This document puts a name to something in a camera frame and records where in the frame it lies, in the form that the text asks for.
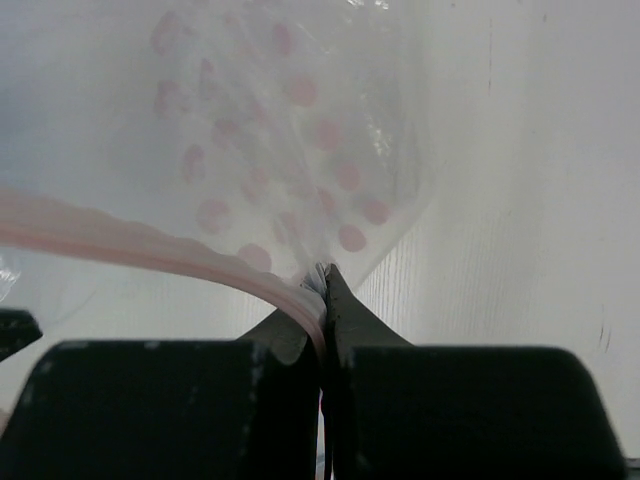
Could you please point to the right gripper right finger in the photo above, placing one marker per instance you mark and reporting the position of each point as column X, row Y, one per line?
column 394, row 410

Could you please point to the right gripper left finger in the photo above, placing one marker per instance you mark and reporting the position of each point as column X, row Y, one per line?
column 170, row 409

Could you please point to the clear pink-dotted zip bag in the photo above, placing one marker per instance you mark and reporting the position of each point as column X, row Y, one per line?
column 252, row 144

